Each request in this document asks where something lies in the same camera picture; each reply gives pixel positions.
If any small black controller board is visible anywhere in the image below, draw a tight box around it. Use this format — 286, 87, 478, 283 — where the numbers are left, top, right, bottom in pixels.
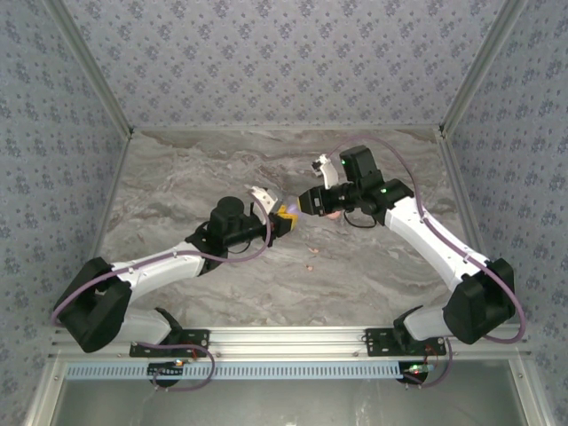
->
147, 359, 185, 386
398, 360, 432, 388

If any grey metal panel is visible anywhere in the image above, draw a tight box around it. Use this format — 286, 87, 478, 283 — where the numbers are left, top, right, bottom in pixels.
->
26, 357, 556, 426

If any thin black right gripper cable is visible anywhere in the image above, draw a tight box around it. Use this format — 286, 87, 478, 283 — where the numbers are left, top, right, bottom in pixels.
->
343, 211, 379, 229

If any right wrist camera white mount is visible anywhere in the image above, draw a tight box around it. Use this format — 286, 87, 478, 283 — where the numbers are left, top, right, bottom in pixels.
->
310, 154, 341, 190

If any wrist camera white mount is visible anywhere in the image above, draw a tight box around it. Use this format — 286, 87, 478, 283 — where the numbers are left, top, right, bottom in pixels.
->
310, 154, 341, 190
246, 185, 283, 212

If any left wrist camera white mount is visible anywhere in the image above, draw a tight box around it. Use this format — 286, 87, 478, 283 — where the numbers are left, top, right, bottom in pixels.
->
246, 185, 283, 212

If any aluminium table end rail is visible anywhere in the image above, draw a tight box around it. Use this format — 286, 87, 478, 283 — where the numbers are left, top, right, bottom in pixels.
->
132, 123, 441, 132

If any aluminium table side rail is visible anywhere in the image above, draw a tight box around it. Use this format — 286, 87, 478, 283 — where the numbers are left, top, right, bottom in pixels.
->
66, 128, 135, 325
437, 128, 509, 324

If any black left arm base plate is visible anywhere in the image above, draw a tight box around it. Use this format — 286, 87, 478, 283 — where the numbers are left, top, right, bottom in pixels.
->
129, 328, 210, 359

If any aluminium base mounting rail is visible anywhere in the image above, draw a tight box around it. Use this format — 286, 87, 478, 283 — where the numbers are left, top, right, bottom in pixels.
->
47, 322, 533, 359

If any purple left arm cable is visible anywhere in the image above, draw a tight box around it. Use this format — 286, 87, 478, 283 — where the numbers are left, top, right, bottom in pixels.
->
50, 188, 272, 392

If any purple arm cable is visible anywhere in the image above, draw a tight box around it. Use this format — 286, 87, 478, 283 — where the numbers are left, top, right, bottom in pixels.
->
327, 134, 528, 391
50, 188, 272, 392

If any light blue slotted cable duct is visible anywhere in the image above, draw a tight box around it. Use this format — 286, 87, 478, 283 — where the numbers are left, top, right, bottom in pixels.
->
66, 361, 412, 382

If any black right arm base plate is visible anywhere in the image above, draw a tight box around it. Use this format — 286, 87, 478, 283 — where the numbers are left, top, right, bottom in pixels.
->
364, 327, 447, 358

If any aluminium frame corner post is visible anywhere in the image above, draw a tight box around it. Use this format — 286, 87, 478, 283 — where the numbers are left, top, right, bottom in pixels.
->
43, 0, 136, 137
438, 0, 530, 134

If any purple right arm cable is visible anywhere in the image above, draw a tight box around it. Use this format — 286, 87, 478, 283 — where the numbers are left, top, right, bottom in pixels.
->
327, 134, 528, 391

